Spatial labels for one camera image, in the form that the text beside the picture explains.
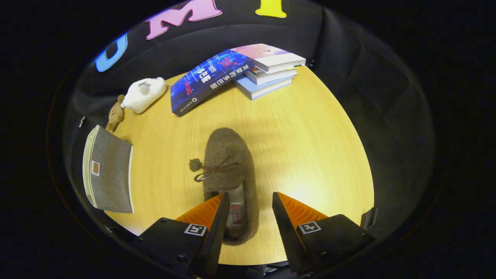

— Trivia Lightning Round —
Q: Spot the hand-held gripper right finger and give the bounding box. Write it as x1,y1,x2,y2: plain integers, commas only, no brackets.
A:
272,192,375,276

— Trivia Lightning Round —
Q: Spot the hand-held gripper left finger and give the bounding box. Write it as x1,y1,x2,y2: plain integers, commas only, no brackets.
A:
132,193,230,277

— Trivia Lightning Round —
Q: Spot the brown fuzzy shoe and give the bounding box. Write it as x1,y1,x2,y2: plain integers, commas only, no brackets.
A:
189,127,259,246

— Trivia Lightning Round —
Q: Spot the grey fabric storage box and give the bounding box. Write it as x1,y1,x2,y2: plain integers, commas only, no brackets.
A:
82,125,134,214

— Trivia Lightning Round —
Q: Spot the dark flat object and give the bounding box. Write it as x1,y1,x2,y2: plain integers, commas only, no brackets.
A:
360,207,378,230

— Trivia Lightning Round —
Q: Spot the light blue book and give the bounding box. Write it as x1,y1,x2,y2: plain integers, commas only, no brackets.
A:
234,74,294,101

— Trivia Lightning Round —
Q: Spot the brown striped plush toy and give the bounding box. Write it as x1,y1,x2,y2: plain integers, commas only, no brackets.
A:
105,95,125,132

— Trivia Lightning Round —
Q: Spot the dark blue book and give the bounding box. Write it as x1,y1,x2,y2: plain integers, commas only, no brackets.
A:
170,49,254,117

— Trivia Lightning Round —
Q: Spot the white plush toy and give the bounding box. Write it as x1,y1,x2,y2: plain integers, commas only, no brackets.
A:
121,77,167,114

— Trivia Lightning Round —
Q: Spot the white book with dark spine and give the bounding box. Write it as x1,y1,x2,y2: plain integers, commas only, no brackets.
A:
244,66,298,85

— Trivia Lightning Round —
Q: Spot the pink cover book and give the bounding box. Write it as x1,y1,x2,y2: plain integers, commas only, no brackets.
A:
231,43,307,73

